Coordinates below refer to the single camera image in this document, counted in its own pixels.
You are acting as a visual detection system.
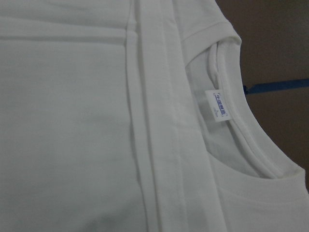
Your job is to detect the white long-sleeve printed shirt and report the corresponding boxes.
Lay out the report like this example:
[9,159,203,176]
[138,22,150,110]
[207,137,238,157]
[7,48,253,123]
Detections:
[0,0,309,232]

